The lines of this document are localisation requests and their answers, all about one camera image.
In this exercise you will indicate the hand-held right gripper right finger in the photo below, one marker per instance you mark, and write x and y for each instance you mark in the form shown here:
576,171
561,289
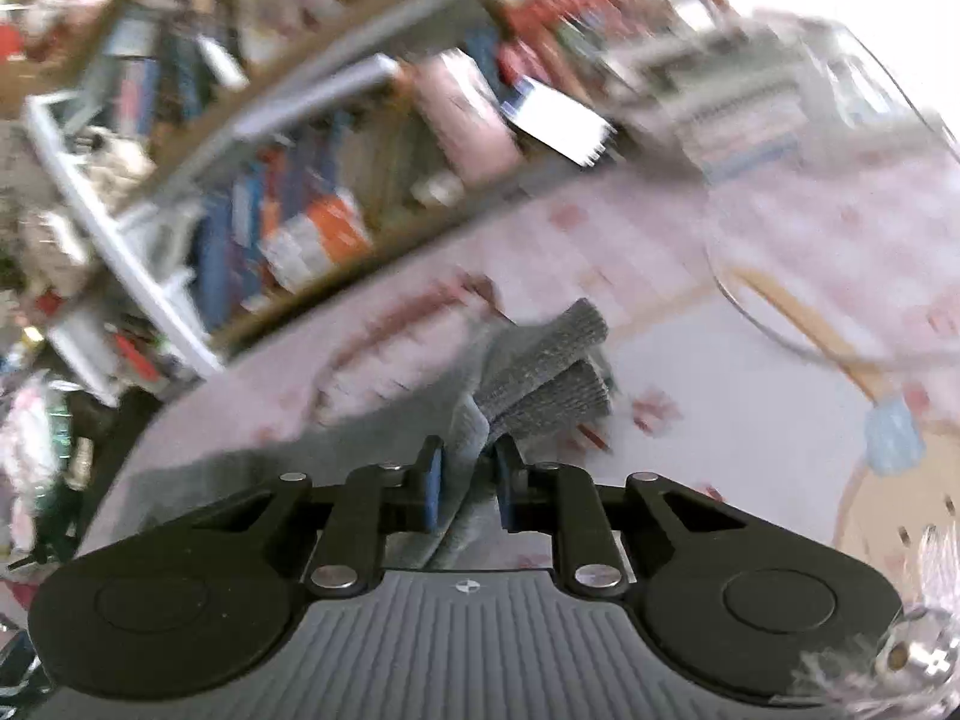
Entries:
504,499

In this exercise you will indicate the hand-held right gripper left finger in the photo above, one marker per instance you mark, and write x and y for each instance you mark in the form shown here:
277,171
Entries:
431,484

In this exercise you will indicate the grey hoodie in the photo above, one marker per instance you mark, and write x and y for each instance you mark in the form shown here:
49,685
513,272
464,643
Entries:
540,364

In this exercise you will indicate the pink checkered cartoon desk mat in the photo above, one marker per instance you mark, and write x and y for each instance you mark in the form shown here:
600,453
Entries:
712,405

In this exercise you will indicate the orange white carton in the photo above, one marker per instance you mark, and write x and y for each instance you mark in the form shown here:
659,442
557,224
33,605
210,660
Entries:
322,236

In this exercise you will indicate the white charger adapter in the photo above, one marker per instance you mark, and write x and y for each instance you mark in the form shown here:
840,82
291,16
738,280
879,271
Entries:
439,187

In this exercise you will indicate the row of blue leaning books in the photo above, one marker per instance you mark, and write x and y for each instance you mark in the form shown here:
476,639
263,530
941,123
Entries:
225,240

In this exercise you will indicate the pink cylindrical tumbler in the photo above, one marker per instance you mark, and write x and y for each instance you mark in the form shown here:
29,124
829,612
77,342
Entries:
465,120

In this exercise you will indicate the white bookshelf with wooden shelves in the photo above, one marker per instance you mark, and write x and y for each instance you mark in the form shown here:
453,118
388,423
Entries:
135,270

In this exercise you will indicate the black smartphone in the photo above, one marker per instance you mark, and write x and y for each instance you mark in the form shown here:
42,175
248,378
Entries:
559,120

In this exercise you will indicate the white lamp bar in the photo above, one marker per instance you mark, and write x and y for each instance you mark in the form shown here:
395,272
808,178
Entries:
322,94

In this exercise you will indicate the plastic bag with pink plush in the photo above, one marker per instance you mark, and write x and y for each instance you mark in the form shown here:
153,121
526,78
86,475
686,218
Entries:
30,427

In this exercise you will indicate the fluffy glitter charm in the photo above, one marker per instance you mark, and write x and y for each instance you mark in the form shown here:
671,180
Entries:
900,652

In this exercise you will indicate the stack of papers and notebooks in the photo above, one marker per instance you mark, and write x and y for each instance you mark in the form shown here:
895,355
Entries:
735,120

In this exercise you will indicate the row of red thick books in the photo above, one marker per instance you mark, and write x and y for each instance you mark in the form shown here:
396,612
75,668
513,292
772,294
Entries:
547,22

